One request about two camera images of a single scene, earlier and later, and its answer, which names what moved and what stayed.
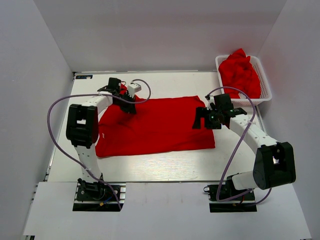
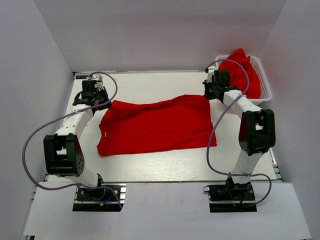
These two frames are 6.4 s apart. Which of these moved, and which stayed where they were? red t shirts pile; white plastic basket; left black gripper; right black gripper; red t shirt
Moved: right black gripper; left black gripper
Stayed: white plastic basket; red t shirts pile; red t shirt
